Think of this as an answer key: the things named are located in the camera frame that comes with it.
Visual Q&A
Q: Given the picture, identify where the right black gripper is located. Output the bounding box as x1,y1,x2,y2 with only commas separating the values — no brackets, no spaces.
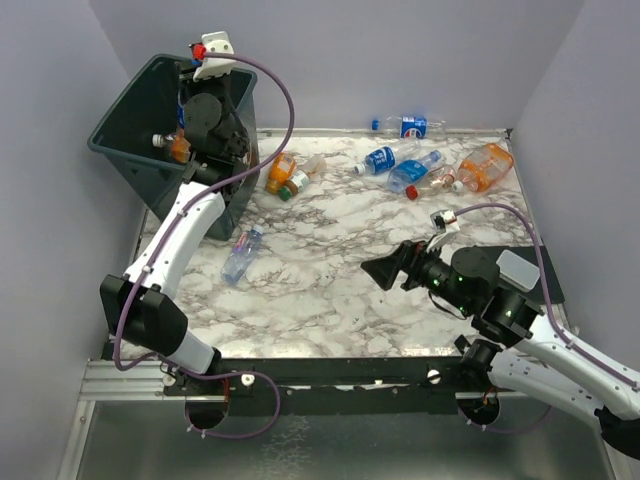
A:
361,234,474,314

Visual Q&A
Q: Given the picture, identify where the large orange bottle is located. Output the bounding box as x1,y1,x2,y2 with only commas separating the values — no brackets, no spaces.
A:
151,129,190,164
452,143,514,193

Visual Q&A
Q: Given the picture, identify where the clear bottle red print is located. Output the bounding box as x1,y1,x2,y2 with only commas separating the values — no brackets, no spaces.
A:
405,165,456,201

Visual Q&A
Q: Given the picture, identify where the Pepsi bottle edge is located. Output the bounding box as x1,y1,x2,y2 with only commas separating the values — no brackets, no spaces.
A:
176,99,185,129

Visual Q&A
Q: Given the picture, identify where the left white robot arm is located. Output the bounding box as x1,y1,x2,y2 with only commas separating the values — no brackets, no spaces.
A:
100,62,259,395

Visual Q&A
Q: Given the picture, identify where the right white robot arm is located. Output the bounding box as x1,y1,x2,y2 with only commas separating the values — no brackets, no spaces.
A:
361,241,639,458

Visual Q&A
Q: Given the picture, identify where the dark green plastic bin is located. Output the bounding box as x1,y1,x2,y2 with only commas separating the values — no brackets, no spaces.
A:
87,54,260,220

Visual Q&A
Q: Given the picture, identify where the light blue label bottle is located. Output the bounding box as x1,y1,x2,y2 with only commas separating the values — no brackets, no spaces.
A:
386,150,443,194

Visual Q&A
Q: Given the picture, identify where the blue label water bottle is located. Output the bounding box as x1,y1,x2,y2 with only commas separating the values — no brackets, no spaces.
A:
354,139,421,175

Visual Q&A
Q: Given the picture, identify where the orange juice bottle left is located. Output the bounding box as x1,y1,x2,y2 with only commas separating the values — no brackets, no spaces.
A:
265,152,297,195

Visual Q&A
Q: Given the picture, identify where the grey rectangular box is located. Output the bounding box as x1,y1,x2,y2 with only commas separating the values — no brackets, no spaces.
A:
496,250,540,292

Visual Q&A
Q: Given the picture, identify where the clear bottle behind tea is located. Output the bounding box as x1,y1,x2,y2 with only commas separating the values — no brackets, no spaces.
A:
301,154,327,178

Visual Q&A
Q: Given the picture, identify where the green cap tea bottle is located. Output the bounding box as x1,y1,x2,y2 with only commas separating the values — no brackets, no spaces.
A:
278,170,311,201

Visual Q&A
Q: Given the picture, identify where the purple label water bottle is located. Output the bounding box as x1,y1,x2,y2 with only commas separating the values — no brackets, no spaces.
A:
221,225,264,286

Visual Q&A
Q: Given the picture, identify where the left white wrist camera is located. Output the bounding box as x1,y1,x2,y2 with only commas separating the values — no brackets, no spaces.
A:
190,31,235,82

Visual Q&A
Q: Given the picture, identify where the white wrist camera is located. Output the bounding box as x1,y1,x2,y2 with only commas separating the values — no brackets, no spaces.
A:
190,31,235,82
427,210,460,252

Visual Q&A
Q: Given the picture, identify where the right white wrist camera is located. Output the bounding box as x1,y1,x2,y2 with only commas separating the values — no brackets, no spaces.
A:
427,210,460,252

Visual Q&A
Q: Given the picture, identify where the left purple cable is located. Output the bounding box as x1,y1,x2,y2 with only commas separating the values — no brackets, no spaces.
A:
112,53,296,441

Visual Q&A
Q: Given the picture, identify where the Pepsi bottle at back wall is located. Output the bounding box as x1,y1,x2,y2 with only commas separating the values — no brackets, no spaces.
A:
371,116,446,139

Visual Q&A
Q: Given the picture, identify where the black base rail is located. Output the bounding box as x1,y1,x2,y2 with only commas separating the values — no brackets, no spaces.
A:
164,356,490,416

